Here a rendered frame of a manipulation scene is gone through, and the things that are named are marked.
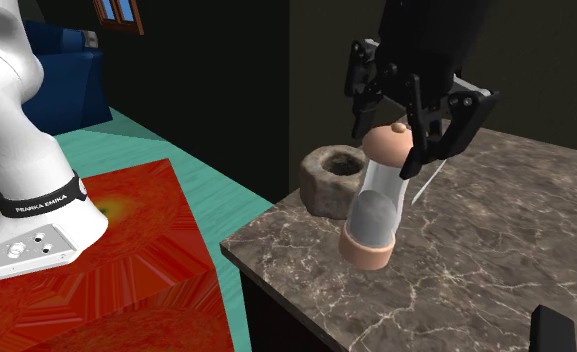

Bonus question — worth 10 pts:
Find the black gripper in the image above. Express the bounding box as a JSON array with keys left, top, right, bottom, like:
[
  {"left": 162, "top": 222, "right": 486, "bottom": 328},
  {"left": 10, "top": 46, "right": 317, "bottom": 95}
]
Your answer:
[{"left": 343, "top": 0, "right": 502, "bottom": 181}]

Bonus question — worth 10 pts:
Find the clear shaker with tan caps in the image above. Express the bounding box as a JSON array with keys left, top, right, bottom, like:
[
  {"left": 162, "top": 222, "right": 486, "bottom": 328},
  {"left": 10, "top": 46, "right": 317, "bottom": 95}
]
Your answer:
[{"left": 338, "top": 122, "right": 415, "bottom": 272}]

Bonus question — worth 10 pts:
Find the grey stone bowl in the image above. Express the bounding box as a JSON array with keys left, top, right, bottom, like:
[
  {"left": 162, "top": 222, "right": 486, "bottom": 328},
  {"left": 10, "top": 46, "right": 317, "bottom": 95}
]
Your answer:
[{"left": 298, "top": 144, "right": 370, "bottom": 221}]

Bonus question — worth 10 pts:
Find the black box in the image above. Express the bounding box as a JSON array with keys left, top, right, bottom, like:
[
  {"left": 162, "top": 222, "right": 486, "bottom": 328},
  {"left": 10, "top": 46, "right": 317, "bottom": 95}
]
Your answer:
[{"left": 529, "top": 304, "right": 577, "bottom": 352}]

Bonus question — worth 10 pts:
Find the red patterned robot stand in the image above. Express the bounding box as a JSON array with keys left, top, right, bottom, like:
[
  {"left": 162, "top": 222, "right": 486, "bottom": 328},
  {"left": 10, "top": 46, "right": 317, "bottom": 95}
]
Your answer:
[{"left": 0, "top": 158, "right": 236, "bottom": 352}]

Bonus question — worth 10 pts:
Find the brown framed window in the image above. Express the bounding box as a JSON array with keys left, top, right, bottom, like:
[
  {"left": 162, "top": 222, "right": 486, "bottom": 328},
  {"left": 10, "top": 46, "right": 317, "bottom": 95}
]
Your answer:
[{"left": 91, "top": 0, "right": 145, "bottom": 36}]

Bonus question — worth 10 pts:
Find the blue armchair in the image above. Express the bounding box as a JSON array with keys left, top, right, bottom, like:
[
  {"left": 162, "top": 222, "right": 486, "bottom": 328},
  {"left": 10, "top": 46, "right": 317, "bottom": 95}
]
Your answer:
[{"left": 22, "top": 19, "right": 114, "bottom": 137}]

